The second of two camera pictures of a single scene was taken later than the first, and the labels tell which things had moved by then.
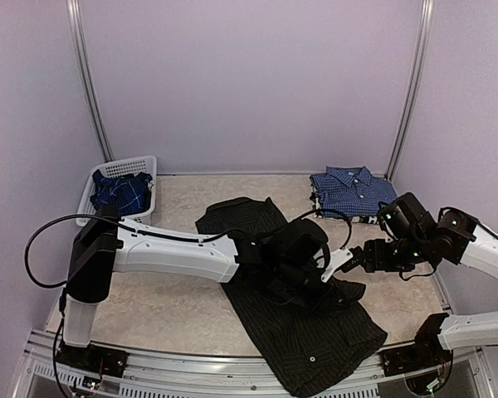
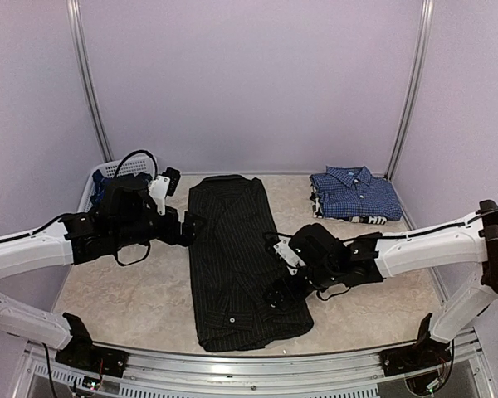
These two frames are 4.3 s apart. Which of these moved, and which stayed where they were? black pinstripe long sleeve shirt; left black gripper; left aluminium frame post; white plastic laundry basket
Moved: black pinstripe long sleeve shirt; left black gripper
Stayed: white plastic laundry basket; left aluminium frame post
